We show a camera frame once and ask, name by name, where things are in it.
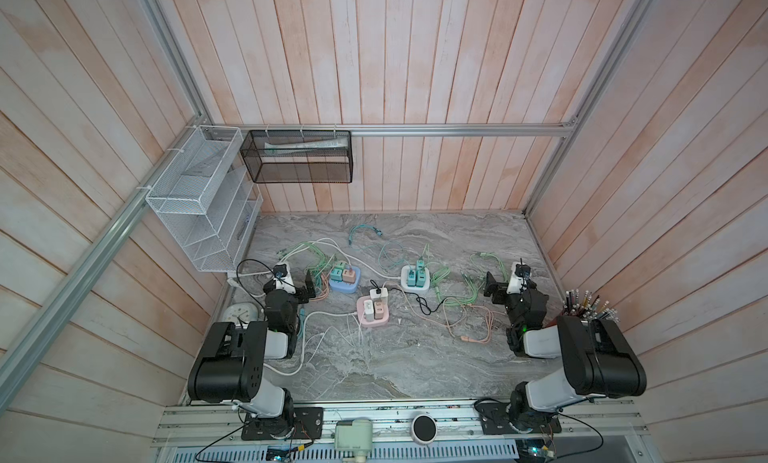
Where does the white charger plug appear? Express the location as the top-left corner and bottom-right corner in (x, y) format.
(369, 288), (389, 303)

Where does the white power strip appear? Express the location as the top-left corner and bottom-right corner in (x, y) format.
(400, 261), (431, 295)

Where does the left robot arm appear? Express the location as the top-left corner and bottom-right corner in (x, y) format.
(187, 264), (316, 438)

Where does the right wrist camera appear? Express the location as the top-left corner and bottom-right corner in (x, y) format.
(506, 260), (531, 294)

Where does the white wire shelf rack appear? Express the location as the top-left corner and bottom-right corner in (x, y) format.
(146, 126), (263, 276)

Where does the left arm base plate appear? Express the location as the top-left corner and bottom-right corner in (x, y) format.
(241, 406), (324, 442)

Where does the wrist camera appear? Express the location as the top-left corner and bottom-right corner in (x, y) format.
(272, 262), (296, 294)
(506, 260), (531, 294)

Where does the black round speaker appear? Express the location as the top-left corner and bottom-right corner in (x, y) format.
(410, 413), (437, 445)

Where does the white box device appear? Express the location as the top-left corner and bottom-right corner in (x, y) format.
(334, 418), (373, 463)

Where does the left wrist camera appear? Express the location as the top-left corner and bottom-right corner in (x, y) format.
(272, 262), (296, 294)

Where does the pink usb cable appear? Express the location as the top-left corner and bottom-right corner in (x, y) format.
(413, 303), (496, 345)

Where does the beige charger plug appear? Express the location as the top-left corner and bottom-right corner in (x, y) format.
(374, 301), (386, 320)

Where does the white round clock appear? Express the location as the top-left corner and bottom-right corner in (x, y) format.
(220, 302), (260, 326)

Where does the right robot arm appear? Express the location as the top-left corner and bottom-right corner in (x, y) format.
(483, 263), (647, 433)

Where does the blue power strip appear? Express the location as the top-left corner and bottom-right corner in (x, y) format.
(329, 262), (361, 294)

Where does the black mesh basket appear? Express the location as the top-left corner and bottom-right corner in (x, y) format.
(240, 129), (354, 184)

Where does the black usb cable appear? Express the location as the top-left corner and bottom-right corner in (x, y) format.
(368, 279), (448, 317)

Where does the red pencil cup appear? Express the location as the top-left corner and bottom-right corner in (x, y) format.
(560, 289), (620, 324)

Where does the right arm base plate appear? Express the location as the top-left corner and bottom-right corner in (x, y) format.
(473, 398), (562, 435)

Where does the pink power strip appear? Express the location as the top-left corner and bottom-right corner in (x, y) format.
(356, 297), (390, 328)

